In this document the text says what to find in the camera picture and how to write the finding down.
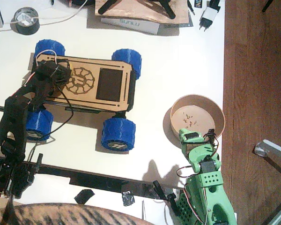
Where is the round cardboard bowl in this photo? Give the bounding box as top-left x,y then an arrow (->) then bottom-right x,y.
170,93 -> 226,144

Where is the blue rover wheel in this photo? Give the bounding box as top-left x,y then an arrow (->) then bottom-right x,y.
100,117 -> 137,152
34,39 -> 66,60
111,48 -> 142,80
25,109 -> 54,143

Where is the wooden top rover body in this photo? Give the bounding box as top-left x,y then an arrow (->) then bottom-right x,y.
27,53 -> 136,113

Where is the black tape roll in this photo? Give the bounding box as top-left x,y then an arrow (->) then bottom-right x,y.
10,7 -> 40,36

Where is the white charger plug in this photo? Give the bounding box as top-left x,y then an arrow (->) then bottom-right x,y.
15,11 -> 37,27

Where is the grey metal leg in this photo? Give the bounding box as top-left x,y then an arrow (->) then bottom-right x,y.
254,138 -> 281,179

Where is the black stand leg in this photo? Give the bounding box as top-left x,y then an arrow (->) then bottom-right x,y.
158,0 -> 177,19
97,0 -> 119,15

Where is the crumpled dark tape piece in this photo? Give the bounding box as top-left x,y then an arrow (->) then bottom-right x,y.
121,190 -> 135,207

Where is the white SUNLU box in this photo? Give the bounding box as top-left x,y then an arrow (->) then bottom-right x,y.
100,16 -> 160,36

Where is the black flat bar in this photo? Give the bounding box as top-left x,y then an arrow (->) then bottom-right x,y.
21,160 -> 178,200

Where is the wooden board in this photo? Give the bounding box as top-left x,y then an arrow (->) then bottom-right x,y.
95,0 -> 189,24

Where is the black tape piece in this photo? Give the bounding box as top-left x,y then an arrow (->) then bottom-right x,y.
74,188 -> 95,204

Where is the white black power adapter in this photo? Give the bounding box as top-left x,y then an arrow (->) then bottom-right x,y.
198,0 -> 222,32

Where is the striped brown surface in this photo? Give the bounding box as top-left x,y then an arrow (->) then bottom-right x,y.
0,202 -> 155,225

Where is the black furniture leg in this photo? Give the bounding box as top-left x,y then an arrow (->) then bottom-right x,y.
261,0 -> 275,13

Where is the black cable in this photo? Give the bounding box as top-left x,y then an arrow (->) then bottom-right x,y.
25,84 -> 74,162

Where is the white cable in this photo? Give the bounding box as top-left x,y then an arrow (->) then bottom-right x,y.
0,0 -> 89,33

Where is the black clamp handle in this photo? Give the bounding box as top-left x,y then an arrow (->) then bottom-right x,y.
166,193 -> 181,217
152,180 -> 167,201
28,153 -> 44,185

